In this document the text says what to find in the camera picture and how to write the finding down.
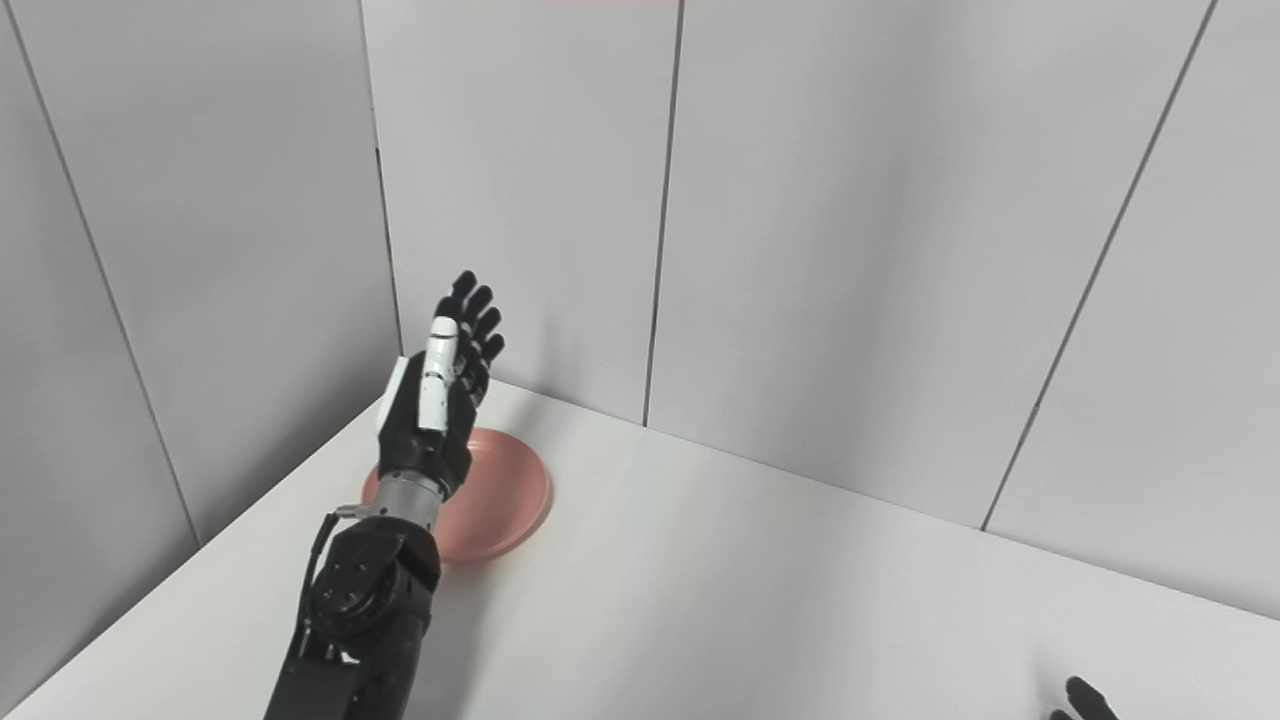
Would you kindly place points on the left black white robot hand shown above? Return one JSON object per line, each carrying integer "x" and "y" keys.
{"x": 435, "y": 410}

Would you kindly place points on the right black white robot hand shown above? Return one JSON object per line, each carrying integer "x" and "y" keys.
{"x": 1085, "y": 702}

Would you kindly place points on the pink round plate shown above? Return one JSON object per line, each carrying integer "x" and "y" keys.
{"x": 495, "y": 495}

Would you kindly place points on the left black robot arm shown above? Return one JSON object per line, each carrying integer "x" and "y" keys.
{"x": 365, "y": 610}

